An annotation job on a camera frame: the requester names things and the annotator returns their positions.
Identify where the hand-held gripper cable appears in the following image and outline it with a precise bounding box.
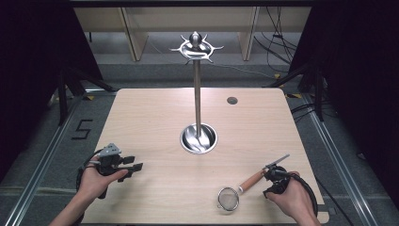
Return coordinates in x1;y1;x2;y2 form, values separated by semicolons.
283;170;320;218
75;148;104;196

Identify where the person's right hand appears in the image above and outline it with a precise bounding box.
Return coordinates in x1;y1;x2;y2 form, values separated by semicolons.
265;170;315;221

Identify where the black curtain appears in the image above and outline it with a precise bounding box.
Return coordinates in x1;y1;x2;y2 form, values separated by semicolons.
0;0;104;185
287;0;399;218

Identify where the right hand-held gripper cable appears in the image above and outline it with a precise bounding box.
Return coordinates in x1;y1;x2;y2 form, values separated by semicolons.
283;170;320;218

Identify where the black floor cable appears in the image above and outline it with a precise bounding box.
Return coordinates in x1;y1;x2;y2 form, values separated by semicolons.
313;175;356;226

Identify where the person's left hand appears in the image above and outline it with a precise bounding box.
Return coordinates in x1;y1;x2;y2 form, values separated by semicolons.
77;155;129;202

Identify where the steel utensil stand with hooks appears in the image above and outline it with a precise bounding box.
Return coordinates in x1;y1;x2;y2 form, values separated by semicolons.
168;30;226;155

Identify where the mesh strainer with wooden handle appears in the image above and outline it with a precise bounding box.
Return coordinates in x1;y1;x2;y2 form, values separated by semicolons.
216;169;268;212

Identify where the light wooden shelf unit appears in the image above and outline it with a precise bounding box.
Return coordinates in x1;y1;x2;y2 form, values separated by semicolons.
73;7;312;63

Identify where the bundle of black cables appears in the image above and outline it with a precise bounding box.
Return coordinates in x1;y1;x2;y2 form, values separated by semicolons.
253;7;303;73

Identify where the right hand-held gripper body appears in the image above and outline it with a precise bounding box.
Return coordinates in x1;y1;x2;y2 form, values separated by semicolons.
263;153;292;200

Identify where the white floor cable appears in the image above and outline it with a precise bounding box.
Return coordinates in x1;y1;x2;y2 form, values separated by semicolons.
210;63;275;80

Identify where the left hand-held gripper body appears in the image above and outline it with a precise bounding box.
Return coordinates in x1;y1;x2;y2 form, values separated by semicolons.
95;143;127;177

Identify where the aluminium floor rail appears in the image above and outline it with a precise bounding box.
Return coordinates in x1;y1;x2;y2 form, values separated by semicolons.
3;90;104;226
283;92;379;226

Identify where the left hand-held gripper cable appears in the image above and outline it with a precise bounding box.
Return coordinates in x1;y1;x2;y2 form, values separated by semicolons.
75;148;104;196

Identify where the black metal stand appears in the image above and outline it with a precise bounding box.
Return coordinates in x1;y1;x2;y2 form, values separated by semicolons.
56;66;118;127
264;59;327;122

